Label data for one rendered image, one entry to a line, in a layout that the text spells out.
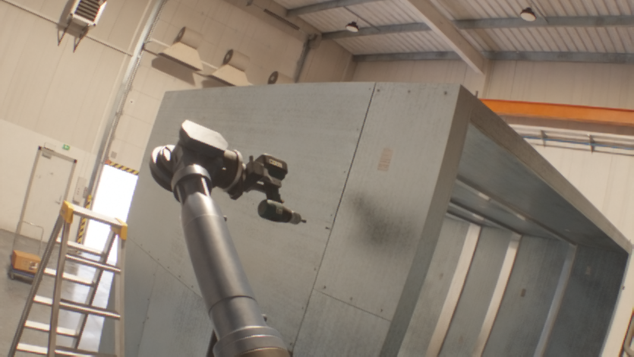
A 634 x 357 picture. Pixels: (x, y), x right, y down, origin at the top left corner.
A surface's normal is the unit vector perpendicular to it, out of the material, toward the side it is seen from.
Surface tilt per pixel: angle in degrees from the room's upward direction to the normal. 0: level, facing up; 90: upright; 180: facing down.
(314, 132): 90
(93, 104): 90
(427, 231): 90
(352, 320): 90
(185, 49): 81
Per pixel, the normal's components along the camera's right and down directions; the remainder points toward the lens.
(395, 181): -0.71, -0.30
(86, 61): 0.64, 0.11
